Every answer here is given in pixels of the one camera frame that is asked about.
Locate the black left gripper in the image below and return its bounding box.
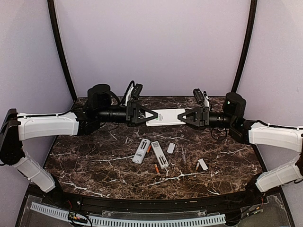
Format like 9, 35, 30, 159
97, 101, 159, 127

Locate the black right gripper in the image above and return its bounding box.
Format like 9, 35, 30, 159
178, 106, 235, 130

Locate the white remote with green buttons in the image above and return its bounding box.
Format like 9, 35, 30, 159
146, 109, 186, 127

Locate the white remote with battery compartment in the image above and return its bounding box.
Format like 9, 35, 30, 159
132, 139, 151, 164

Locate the white battery cover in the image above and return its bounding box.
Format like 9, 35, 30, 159
167, 143, 176, 154
198, 158, 208, 171

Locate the clear handled screwdriver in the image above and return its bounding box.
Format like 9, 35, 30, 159
181, 145, 187, 165

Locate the white remote with QR label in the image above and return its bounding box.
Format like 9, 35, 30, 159
151, 141, 169, 169

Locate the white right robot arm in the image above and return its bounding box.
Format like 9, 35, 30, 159
178, 107, 303, 205

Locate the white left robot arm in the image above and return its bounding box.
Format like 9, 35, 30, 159
0, 102, 158, 206

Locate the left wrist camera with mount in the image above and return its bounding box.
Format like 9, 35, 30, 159
84, 80, 143, 112

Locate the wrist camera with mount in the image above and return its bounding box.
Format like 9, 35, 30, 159
84, 80, 143, 112
193, 88, 246, 120

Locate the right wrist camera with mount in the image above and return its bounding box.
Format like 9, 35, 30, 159
193, 88, 246, 120

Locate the black curved front rail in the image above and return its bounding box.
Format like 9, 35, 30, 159
26, 184, 282, 213

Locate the white slotted cable duct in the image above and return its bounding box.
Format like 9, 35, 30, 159
30, 202, 226, 227

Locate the black right rear frame post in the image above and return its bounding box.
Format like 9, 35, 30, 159
231, 0, 258, 93

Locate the black frame post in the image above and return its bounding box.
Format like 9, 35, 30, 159
47, 0, 78, 102
231, 0, 258, 93

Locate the black left rear frame post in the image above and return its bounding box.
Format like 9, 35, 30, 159
47, 0, 78, 102

